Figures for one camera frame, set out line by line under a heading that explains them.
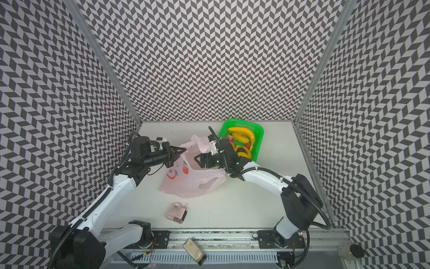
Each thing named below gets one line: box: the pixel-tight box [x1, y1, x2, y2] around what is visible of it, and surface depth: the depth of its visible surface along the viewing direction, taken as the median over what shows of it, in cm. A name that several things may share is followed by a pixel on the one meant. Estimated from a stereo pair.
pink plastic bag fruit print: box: [159, 135, 227, 198], surface depth 71 cm
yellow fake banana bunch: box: [227, 126, 255, 151], surface depth 107 cm
